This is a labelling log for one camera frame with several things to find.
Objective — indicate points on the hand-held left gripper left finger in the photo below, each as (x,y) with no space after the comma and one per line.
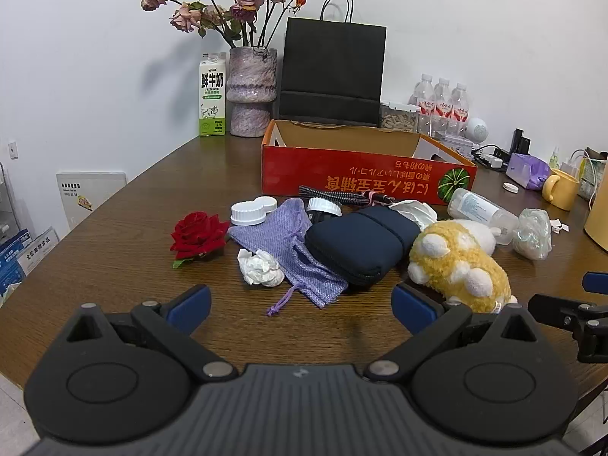
(192,306)

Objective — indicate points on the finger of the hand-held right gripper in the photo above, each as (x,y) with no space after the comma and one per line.
(560,311)
(597,281)

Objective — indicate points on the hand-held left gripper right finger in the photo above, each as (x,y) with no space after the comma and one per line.
(412,311)

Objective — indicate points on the yellow white plush toy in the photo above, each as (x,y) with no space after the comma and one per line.
(451,261)

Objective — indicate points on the clear plastic bag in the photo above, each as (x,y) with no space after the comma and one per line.
(533,235)

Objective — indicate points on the navy zip pouch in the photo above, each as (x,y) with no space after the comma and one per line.
(356,242)

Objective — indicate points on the white contact lens case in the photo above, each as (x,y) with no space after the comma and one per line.
(249,213)

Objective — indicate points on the red cardboard box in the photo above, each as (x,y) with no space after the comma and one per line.
(332,171)

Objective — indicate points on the wooden desktop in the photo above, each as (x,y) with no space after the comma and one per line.
(118,228)

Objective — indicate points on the white paper scrap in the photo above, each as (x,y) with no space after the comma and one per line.
(559,225)

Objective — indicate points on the tan container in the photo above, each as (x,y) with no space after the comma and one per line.
(598,213)

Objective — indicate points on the red rose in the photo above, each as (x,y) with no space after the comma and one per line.
(197,237)

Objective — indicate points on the crumpled white tissue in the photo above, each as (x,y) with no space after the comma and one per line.
(259,268)

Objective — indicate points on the yellow mug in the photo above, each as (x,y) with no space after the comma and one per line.
(563,190)

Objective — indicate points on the crumpled white paper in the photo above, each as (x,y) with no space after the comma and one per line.
(415,211)

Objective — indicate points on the white paper bag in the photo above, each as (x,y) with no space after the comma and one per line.
(593,175)

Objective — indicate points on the clear plastic bottle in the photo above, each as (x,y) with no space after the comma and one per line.
(475,209)

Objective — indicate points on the small white cap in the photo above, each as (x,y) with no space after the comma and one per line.
(511,188)

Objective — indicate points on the small green spray bottle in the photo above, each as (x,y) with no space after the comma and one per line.
(555,159)

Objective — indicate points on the purple tissue pack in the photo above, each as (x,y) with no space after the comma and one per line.
(525,171)

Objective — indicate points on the white round jar lid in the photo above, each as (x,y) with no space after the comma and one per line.
(324,206)

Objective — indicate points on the white flat carton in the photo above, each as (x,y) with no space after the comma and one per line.
(90,197)

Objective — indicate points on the black desk gadget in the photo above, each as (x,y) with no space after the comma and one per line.
(520,141)

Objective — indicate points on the white tissue box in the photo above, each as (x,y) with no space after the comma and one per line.
(458,146)

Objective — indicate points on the glass beaker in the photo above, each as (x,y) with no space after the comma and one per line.
(439,128)

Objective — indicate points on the clear jar of seeds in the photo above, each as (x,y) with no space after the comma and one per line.
(399,118)

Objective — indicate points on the white round speaker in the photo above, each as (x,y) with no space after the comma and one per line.
(476,129)

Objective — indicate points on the white green milk carton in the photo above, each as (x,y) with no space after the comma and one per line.
(212,99)

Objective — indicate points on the grey rack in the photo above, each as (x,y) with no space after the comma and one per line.
(8,204)

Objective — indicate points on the pink marbled vase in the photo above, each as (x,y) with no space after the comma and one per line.
(249,95)

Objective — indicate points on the black paper bag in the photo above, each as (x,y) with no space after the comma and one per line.
(332,66)

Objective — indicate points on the white wall socket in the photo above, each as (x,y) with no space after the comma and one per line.
(13,149)

